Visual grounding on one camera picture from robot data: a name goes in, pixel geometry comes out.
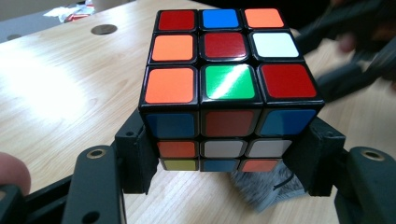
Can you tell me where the grey cloth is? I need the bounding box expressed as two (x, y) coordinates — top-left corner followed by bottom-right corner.
(229, 161), (308, 213)

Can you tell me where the dark round table grommet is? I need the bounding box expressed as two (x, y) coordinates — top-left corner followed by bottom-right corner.
(91, 23), (119, 36)

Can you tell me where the white crumpled paper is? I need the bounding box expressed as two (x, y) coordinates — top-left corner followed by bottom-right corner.
(43, 1), (96, 23)

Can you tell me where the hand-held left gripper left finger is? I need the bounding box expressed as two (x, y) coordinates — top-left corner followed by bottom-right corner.
(114, 108), (161, 195)

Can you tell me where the multicoloured puzzle cube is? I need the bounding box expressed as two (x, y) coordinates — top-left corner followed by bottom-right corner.
(138, 7), (326, 173)

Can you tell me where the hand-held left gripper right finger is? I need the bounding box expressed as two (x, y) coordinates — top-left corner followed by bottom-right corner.
(282, 116), (347, 198)

